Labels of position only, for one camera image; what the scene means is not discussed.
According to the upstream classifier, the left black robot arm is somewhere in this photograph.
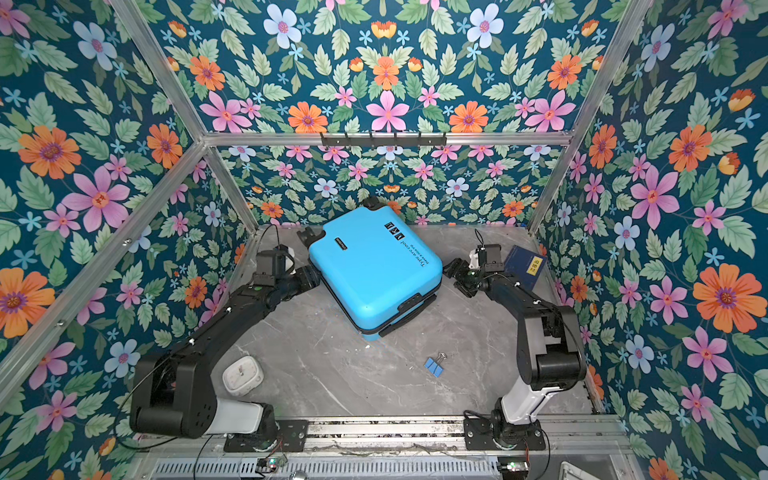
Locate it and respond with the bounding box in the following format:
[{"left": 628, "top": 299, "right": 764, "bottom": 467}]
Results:
[{"left": 129, "top": 246, "right": 321, "bottom": 442}]

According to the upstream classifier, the metal hook rail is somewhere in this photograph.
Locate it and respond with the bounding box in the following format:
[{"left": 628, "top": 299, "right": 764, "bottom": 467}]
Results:
[{"left": 320, "top": 132, "right": 448, "bottom": 148}]

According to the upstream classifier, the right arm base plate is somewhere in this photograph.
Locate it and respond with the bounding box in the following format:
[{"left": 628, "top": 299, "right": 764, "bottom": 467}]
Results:
[{"left": 463, "top": 414, "right": 548, "bottom": 451}]

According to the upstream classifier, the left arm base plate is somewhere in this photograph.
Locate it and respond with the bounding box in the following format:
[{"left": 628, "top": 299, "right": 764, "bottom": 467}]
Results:
[{"left": 223, "top": 420, "right": 309, "bottom": 453}]

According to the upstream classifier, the blue binder clip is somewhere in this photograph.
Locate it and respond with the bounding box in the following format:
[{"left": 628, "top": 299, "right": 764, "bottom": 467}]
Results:
[{"left": 424, "top": 352, "right": 446, "bottom": 378}]

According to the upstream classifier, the blue suitcase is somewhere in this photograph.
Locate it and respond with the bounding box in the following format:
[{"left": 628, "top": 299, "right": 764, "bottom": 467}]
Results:
[{"left": 298, "top": 198, "right": 443, "bottom": 341}]

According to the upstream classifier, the white round device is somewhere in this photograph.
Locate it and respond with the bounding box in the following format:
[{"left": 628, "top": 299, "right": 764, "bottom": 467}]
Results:
[{"left": 222, "top": 356, "right": 265, "bottom": 397}]

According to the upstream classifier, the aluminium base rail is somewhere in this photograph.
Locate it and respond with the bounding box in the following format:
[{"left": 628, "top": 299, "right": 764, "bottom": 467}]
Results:
[{"left": 131, "top": 415, "right": 631, "bottom": 463}]

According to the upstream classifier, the dark blue book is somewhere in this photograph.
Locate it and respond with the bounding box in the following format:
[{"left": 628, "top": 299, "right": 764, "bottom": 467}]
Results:
[{"left": 504, "top": 246, "right": 547, "bottom": 290}]

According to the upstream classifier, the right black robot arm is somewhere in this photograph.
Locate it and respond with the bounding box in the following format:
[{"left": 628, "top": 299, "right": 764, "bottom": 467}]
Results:
[{"left": 443, "top": 259, "right": 587, "bottom": 450}]

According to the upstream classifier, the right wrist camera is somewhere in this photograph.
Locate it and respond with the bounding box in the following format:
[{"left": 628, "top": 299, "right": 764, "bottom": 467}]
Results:
[{"left": 469, "top": 244, "right": 505, "bottom": 273}]

